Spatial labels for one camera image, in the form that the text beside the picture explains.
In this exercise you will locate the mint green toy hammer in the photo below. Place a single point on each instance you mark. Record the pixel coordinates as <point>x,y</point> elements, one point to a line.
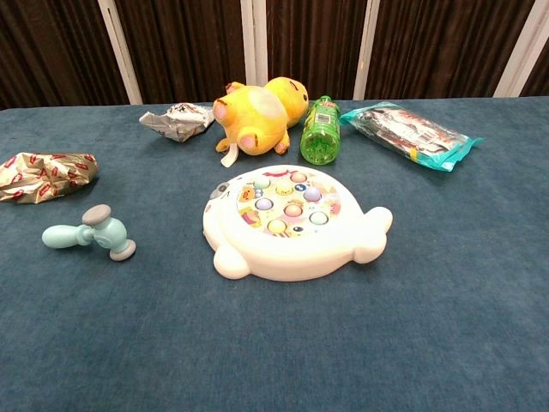
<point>107,232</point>

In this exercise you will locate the white whack-a-mole toy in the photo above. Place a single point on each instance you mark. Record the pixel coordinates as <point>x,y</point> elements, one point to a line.
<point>291,257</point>

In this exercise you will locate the green plastic bottle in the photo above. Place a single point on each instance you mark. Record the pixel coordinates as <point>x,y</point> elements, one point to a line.
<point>319,137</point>

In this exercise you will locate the yellow plush toy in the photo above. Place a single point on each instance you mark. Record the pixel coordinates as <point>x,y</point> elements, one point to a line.
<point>253,116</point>

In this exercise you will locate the silver crumpled snack bag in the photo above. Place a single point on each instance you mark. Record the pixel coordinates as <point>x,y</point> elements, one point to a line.
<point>180,122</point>

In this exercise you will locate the teal clear snack package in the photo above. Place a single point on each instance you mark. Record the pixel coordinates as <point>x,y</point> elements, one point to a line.
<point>412,133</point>

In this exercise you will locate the dark brown curtain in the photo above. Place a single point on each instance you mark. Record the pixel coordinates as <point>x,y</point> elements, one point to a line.
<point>193,43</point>

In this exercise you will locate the blue felt table cover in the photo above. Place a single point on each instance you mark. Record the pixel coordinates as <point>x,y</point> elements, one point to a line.
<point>128,343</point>

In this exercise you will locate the gold red crumpled snack bag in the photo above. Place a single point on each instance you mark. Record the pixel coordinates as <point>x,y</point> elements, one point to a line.
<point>43,176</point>

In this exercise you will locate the white double frame post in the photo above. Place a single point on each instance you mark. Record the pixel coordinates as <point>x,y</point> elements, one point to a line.
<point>249,43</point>

